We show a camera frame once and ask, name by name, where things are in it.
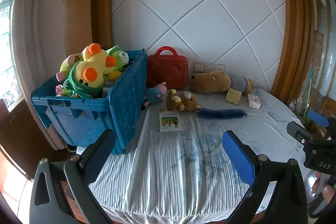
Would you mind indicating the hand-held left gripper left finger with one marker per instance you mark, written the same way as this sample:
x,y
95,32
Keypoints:
x,y
99,153

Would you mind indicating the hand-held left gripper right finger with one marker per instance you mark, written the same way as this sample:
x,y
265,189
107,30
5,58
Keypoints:
x,y
237,155

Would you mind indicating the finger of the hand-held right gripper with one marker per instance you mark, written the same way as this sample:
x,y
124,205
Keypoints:
x,y
318,117
299,132

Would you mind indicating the blue plastic storage crate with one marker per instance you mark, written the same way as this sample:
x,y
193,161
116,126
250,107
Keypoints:
x,y
78,124

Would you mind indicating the pig plush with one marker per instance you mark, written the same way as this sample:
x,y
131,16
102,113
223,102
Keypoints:
x,y
155,94

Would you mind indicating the person's right hand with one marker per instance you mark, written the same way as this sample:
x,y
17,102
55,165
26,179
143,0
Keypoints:
x,y
328,192

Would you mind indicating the wooden chair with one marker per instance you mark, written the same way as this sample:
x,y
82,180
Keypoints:
x,y
321,107

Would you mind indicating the black and white shoe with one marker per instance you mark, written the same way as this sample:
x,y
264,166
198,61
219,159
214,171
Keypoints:
x,y
71,148

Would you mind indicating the blue furry tail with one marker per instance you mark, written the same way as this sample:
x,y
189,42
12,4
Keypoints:
x,y
223,113

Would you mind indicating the white tissue pack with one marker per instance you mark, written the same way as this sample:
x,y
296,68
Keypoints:
x,y
253,101

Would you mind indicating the yellow paper tag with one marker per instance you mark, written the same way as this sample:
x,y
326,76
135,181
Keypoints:
x,y
233,96

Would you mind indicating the brown plush in striped shirt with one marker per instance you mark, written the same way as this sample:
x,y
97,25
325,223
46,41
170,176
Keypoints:
x,y
240,83

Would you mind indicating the small brown bear plush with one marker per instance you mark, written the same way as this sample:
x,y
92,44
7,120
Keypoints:
x,y
187,102

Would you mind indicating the yellow chick plush green hood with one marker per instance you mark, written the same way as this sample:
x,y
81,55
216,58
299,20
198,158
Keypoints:
x,y
88,79

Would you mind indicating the small picture book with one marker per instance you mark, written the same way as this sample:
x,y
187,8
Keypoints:
x,y
170,121

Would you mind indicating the brown capybara plush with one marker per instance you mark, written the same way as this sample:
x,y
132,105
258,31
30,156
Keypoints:
x,y
210,82

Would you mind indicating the dark wooden cabinet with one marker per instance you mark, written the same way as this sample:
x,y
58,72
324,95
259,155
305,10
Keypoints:
x,y
13,140

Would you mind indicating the pink and green plush toy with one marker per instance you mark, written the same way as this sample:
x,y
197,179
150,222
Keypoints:
x,y
67,64

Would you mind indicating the yellow duck plush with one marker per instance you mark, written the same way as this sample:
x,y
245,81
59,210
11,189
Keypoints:
x,y
99,57

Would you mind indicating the green frog plush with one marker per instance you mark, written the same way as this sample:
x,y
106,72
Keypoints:
x,y
116,54

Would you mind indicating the red toy suitcase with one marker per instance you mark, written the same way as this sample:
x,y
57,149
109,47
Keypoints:
x,y
168,69

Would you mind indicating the pale pink curtain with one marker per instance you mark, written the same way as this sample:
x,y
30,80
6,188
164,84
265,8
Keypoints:
x,y
39,43

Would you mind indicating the window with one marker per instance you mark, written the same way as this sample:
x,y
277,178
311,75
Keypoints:
x,y
6,29

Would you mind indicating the wooden wall trim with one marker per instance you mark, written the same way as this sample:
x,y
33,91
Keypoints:
x,y
86,3
291,29

